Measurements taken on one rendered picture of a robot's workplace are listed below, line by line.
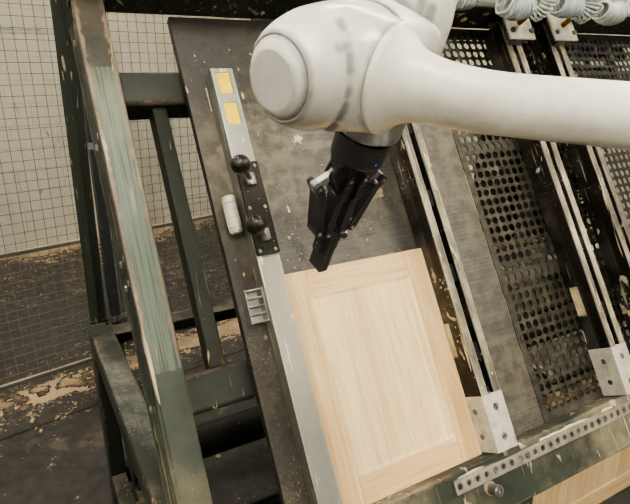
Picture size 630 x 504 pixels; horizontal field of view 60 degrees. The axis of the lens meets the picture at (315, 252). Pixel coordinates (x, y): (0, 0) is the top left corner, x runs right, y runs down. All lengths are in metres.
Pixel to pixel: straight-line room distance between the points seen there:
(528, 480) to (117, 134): 1.14
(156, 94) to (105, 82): 0.14
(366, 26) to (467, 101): 0.11
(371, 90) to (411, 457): 0.91
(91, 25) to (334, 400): 0.88
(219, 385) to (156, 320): 0.20
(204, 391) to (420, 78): 0.79
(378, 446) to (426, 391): 0.17
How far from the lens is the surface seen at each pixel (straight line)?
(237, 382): 1.14
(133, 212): 1.07
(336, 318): 1.18
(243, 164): 1.03
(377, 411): 1.21
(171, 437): 1.02
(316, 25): 0.49
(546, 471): 1.45
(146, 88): 1.28
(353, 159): 0.71
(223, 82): 1.24
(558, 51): 1.92
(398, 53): 0.50
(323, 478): 1.13
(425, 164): 1.35
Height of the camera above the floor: 1.72
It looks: 19 degrees down
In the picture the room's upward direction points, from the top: straight up
